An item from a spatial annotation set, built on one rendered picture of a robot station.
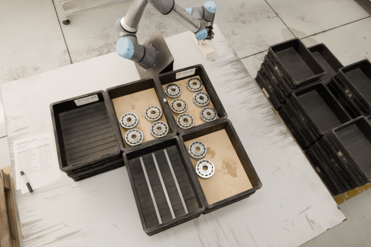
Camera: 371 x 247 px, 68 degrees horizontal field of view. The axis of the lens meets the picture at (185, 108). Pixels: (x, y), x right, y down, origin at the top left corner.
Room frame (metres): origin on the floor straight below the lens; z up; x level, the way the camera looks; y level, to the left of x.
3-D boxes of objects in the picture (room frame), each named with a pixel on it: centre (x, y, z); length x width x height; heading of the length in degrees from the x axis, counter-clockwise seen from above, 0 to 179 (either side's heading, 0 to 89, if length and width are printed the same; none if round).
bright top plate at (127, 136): (0.57, 0.26, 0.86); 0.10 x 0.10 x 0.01
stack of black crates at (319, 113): (1.15, -1.04, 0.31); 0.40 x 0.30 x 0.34; 30
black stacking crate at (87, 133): (0.57, 0.52, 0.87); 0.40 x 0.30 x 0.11; 26
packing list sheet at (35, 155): (0.43, 0.82, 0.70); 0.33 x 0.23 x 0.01; 30
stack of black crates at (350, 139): (0.80, -1.24, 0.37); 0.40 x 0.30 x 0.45; 30
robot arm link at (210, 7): (1.39, -0.08, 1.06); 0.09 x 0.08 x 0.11; 110
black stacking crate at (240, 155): (0.47, -0.20, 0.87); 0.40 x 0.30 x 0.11; 26
